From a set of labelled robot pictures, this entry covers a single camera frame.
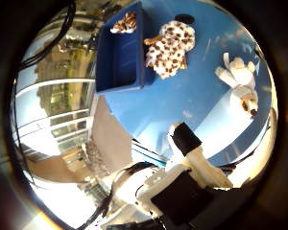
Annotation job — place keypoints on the white framed glass window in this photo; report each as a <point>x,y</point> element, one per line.
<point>54,127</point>

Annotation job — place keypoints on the blue table support frame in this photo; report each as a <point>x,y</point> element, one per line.
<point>148,155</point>

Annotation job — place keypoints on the brown striped plush toy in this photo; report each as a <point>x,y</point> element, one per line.
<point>124,24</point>

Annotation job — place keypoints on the dark blue plastic container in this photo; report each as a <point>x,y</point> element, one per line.
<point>120,57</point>

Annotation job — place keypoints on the white brown-spotted plush toy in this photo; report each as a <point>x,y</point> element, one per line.
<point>169,48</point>

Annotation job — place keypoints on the white dog plush toy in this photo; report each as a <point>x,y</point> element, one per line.
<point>241,76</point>

